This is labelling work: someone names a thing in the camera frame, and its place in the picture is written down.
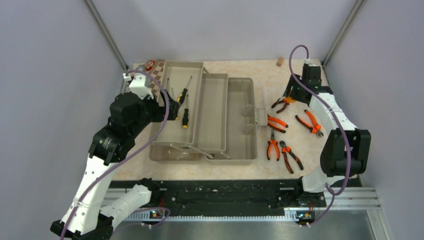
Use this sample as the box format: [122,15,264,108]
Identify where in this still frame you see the orange diagonal cutting pliers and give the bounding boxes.
[295,109,324,138]

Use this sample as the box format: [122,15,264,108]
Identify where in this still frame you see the red small snack packet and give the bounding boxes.
[144,60,156,71]

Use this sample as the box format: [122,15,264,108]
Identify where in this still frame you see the orange tape measure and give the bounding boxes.
[285,87,296,104]

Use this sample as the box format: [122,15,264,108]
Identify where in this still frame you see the large orange combination pliers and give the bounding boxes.
[267,114,289,134]

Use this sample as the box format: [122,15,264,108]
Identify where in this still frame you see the black yellow long screwdriver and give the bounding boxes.
[182,94,189,129]

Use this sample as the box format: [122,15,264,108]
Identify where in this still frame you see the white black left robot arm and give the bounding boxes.
[50,91,181,240]

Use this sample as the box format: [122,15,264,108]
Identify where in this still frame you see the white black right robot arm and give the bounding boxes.
[283,59,372,206]

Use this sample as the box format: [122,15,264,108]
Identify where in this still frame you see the wooden chessboard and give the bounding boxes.
[148,59,165,98]

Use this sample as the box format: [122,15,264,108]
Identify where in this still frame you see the black yellow small screwdriver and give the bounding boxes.
[177,75,193,105]

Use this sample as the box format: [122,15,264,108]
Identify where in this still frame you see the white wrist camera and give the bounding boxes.
[123,73,154,100]
[303,58,313,66]

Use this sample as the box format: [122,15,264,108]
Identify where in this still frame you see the orange black end pliers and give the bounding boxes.
[279,140,304,174]

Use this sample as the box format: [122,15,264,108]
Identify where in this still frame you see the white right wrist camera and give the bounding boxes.
[303,58,313,66]

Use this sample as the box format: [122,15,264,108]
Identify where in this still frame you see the orange long-nose pliers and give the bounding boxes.
[270,96,292,114]

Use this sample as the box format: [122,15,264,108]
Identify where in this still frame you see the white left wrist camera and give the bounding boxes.
[123,73,154,100]

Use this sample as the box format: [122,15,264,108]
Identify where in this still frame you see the small wooden block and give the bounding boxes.
[276,57,285,67]

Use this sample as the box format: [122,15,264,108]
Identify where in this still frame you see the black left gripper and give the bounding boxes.
[129,88,180,137]

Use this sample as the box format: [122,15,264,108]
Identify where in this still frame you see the translucent beige tool box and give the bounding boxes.
[149,60,267,165]

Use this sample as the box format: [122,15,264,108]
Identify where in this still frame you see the small orange needle-nose pliers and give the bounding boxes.
[266,129,280,162]

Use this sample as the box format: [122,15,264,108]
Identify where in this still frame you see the aluminium frame rail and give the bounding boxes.
[99,187,382,223]

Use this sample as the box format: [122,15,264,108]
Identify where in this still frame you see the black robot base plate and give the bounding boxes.
[109,178,362,218]

